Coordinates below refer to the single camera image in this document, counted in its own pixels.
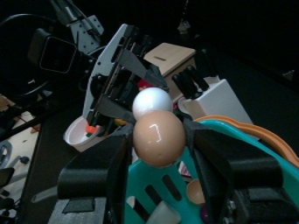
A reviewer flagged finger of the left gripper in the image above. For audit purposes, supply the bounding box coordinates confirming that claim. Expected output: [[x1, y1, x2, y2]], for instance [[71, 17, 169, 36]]
[[117, 47, 170, 92], [94, 96, 137, 123]]

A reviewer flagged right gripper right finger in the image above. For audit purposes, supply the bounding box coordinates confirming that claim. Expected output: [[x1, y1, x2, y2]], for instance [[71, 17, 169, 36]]
[[182, 117, 299, 224]]

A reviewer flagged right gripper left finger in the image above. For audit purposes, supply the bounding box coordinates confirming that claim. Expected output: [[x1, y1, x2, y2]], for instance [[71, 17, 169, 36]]
[[58, 123, 137, 224]]

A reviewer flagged white toy egg core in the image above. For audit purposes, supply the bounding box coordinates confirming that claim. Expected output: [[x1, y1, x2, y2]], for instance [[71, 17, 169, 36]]
[[131, 87, 174, 121]]

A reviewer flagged brown toy egg shell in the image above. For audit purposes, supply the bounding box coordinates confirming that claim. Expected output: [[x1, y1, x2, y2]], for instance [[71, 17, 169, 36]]
[[133, 109, 187, 169]]

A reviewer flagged brown egg shell half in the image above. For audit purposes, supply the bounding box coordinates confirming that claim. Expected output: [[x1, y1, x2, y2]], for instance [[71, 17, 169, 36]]
[[185, 178, 207, 206]]

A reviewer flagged red toy piece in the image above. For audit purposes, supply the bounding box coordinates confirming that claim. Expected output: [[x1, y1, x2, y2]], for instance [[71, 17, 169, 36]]
[[137, 79, 155, 90]]

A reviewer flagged light wooden box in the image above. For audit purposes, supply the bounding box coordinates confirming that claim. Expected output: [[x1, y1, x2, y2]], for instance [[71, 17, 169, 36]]
[[143, 42, 198, 102]]

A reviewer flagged white bowl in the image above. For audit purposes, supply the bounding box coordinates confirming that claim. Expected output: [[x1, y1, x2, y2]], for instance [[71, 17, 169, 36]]
[[62, 115, 115, 153]]

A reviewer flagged orange plastic basket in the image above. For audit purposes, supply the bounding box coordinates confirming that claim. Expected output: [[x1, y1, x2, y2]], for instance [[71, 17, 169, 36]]
[[193, 115, 299, 169]]

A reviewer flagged red and white toy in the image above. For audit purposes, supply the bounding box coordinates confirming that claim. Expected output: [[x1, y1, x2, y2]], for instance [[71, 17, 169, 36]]
[[178, 161, 193, 179]]

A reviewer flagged teal plastic basket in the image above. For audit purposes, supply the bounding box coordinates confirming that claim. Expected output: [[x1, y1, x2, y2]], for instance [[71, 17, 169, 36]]
[[123, 118, 299, 224]]

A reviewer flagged black office chair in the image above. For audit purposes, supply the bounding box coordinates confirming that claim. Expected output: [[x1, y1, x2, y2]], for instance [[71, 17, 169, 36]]
[[0, 166, 16, 189]]

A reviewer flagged white knife block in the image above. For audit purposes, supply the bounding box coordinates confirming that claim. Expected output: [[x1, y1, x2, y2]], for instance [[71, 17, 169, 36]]
[[182, 78, 255, 125]]

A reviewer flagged white toy mug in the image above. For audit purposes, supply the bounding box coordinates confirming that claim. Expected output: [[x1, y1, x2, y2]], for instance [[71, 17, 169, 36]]
[[145, 200, 183, 224]]

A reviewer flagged black knife handle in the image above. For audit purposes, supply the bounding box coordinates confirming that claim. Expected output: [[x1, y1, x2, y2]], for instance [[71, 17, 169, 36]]
[[171, 73, 197, 101], [186, 65, 211, 92], [181, 69, 205, 95]]

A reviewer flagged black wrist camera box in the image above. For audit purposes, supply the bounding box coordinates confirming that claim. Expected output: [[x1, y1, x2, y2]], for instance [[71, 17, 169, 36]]
[[27, 28, 80, 74]]

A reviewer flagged black camera cable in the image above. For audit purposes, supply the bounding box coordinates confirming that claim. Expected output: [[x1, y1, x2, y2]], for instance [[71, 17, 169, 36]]
[[0, 12, 60, 99]]

